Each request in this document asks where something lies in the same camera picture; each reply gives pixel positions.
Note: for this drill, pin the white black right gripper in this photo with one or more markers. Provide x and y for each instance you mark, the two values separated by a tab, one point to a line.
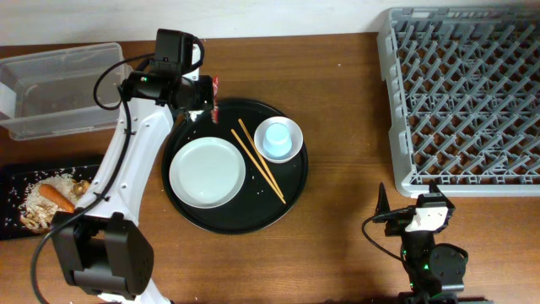
397	225

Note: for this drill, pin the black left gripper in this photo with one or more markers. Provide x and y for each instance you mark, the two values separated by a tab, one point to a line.
207	100

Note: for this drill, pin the red snack wrapper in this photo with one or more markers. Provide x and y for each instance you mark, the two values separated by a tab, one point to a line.
215	110

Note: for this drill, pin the white plate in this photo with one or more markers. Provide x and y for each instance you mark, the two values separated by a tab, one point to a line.
207	172

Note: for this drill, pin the brown food chunk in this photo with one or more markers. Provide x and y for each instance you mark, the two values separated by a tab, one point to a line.
80	188

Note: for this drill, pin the orange carrot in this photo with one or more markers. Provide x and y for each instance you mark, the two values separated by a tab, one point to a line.
49	192

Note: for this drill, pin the rice and noodle scraps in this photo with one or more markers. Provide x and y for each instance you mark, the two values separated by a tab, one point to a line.
37	212

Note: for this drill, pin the white tissue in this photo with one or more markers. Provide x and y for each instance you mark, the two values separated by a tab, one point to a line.
194	115

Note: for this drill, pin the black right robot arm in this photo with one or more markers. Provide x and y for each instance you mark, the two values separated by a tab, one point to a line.
435	271

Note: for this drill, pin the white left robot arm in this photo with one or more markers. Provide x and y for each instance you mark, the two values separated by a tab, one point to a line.
99	246

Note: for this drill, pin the grey dishwasher rack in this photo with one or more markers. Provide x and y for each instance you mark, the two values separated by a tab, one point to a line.
463	86

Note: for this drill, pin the wooden chopstick upper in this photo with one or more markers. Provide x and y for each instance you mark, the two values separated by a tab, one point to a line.
261	160

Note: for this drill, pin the wooden chopstick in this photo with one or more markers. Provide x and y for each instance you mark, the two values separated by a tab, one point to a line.
261	160
263	173

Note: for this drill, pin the wooden chopstick lower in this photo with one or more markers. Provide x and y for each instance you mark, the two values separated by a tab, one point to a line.
263	173

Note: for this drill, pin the round black serving tray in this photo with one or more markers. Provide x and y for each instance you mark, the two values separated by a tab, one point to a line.
256	206

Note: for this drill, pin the white bowl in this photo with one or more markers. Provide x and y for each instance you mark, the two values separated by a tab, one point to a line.
295	134

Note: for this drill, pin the light blue plastic cup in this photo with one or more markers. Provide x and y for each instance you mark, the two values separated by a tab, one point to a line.
277	141

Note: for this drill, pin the clear plastic bin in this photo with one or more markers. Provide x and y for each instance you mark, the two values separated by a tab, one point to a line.
50	94

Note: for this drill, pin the black rectangular tray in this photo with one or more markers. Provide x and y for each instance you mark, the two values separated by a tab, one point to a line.
15	179

